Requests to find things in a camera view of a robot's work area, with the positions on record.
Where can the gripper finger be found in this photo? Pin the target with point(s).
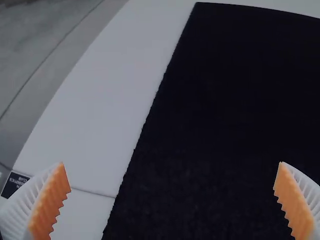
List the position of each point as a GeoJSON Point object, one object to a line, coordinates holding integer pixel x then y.
{"type": "Point", "coordinates": [297, 202]}
{"type": "Point", "coordinates": [37, 207]}

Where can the black mat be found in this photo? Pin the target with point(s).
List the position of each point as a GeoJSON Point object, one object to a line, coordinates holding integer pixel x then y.
{"type": "Point", "coordinates": [225, 112]}

